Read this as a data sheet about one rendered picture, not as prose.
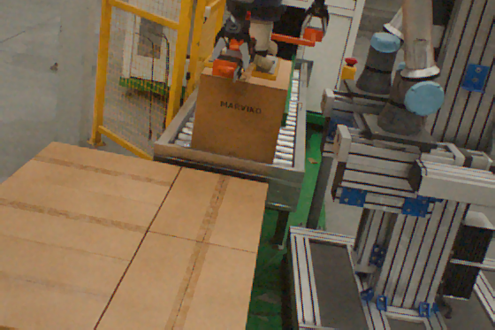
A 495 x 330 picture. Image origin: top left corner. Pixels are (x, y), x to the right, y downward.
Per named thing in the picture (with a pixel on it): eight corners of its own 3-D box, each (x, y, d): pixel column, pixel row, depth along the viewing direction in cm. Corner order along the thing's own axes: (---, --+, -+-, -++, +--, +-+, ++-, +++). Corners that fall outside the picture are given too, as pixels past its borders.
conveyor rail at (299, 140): (296, 83, 490) (300, 62, 483) (302, 85, 490) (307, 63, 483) (285, 207, 274) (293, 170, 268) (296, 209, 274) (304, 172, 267)
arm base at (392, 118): (414, 124, 212) (422, 98, 208) (424, 139, 198) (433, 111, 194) (373, 117, 211) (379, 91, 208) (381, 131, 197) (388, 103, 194)
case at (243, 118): (209, 116, 332) (219, 47, 318) (277, 129, 331) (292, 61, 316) (188, 154, 276) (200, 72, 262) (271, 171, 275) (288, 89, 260)
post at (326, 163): (304, 227, 344) (343, 63, 308) (316, 230, 344) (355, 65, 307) (304, 234, 337) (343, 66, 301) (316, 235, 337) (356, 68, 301)
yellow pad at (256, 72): (258, 57, 259) (261, 47, 257) (280, 62, 259) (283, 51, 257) (250, 76, 228) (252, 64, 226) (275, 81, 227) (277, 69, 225)
